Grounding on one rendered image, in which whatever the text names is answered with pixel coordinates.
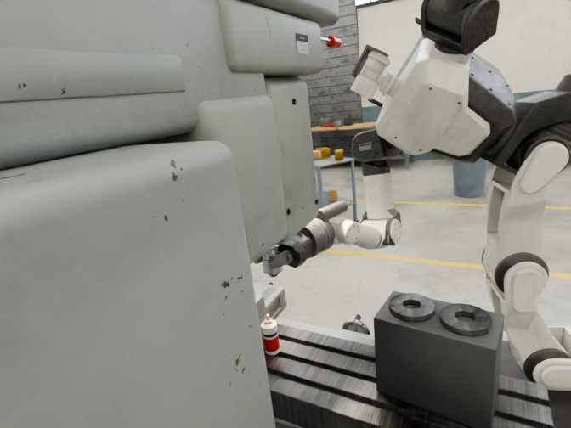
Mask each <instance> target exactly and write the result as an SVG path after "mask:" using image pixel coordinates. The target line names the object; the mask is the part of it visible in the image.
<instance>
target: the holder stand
mask: <svg viewBox="0 0 571 428"><path fill-rule="evenodd" d="M504 318H505V316H504V314H502V313H495V312H491V311H487V310H483V309H482V308H480V307H476V306H473V305H470V304H463V303H456V304H454V303H450V302H446V301H439V300H434V299H430V298H428V297H426V296H423V295H420V294H416V293H402V292H397V291H393V292H392V294H391V295H390V296H389V297H388V298H387V300H386V301H385V303H384V304H383V305H382V307H381V309H380V310H379V311H378V313H377V314H376V316H375V317H374V336H375V355H376V389H377V390H378V391H380V392H382V393H385V394H387V395H389V396H392V397H396V398H398V399H400V400H403V401H405V402H407V403H411V404H414V405H416V406H418V407H421V408H424V409H427V410H429V411H432V412H434V413H436V414H440V415H443V416H445V417H447V418H450V419H453V420H456V421H458V422H461V423H463V424H465V425H469V426H471V427H474V428H492V424H493V419H494V414H495V405H496V400H497V395H498V390H499V380H500V361H501V349H502V339H503V329H504Z"/></svg>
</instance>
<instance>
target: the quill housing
mask: <svg viewBox="0 0 571 428"><path fill-rule="evenodd" d="M264 82H265V89H266V96H268V97H269V98H270V99H271V101H272V104H273V110H274V124H275V131H276V137H277V145H278V152H279V160H280V174H281V181H282V188H283V195H284V202H285V216H286V224H287V234H286V237H285V238H284V239H283V240H281V241H280V242H279V243H278V244H277V245H282V244H284V243H285V242H287V241H288V240H289V239H290V238H292V237H293V236H294V235H295V234H297V233H298V232H299V231H301V230H302V229H303V228H304V227H306V226H307V225H308V224H309V223H311V222H312V221H313V220H314V219H315V218H316V217H317V215H318V210H319V208H318V203H319V201H318V199H317V189H316V180H315V170H314V152H313V142H312V133H311V123H310V114H309V103H308V88H307V84H306V82H305V81H304V80H303V79H302V78H300V77H298V76H265V77H264Z"/></svg>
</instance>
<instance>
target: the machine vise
mask: <svg viewBox="0 0 571 428"><path fill-rule="evenodd" d="M253 286H254V291H255V294H259V295H264V300H265V308H264V309H263V310H262V311H261V312H260V313H259V314H258V318H259V323H260V330H261V335H263V332H262V326H261V324H262V322H264V320H265V319H266V316H267V315H269V317H270V318H271V319H272V320H276V319H277V318H278V316H279V315H280V314H281V313H282V312H283V310H284V309H285V308H286V306H287V305H286V292H285V287H280V286H275V285H269V284H259V283H253Z"/></svg>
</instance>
